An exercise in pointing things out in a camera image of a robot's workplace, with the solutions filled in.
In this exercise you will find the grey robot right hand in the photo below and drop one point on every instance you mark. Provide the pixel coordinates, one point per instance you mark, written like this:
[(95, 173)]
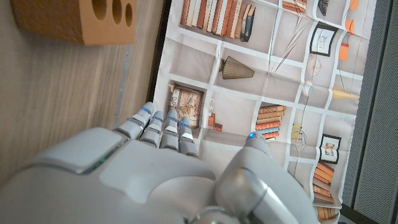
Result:
[(140, 183)]

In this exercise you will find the orange wooden block with holes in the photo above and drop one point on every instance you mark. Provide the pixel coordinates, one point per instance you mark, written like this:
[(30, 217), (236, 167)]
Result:
[(62, 21)]

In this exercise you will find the printed bookshelf backdrop cloth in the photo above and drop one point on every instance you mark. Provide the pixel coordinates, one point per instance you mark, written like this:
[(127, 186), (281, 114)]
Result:
[(242, 102)]

